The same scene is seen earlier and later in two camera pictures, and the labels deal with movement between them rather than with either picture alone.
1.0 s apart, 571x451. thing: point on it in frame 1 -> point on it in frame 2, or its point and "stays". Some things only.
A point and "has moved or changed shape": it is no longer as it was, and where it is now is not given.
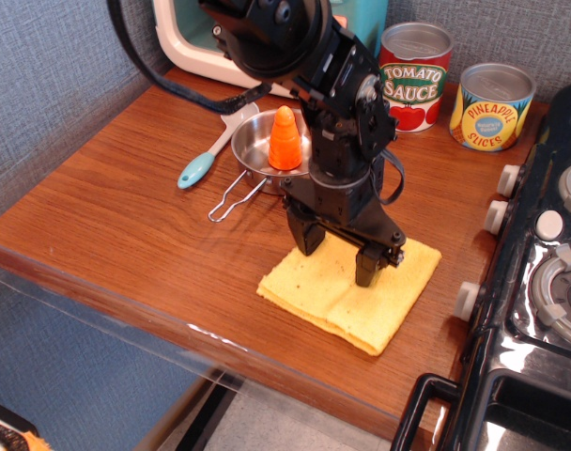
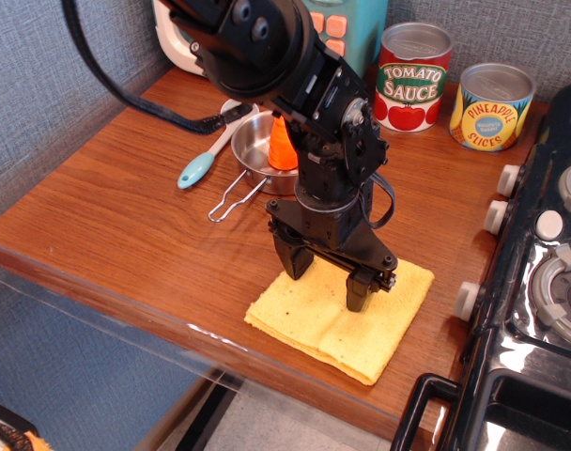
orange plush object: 0,437 stays
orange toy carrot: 285,151 stays
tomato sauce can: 414,59 stays
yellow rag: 321,289 has moved or changed shape
